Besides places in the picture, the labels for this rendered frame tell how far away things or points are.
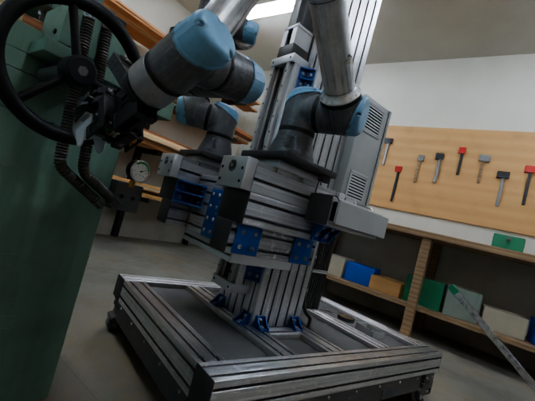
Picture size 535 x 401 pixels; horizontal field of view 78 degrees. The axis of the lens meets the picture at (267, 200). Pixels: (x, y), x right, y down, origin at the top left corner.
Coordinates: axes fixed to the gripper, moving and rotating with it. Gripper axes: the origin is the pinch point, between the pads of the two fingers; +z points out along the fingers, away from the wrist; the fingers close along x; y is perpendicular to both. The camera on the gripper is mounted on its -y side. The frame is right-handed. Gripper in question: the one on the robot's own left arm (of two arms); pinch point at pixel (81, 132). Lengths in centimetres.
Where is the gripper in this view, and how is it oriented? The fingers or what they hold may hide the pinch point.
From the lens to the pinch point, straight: 73.1
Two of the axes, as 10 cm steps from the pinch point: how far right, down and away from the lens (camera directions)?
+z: -8.0, 3.3, 5.0
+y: 1.6, 9.2, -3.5
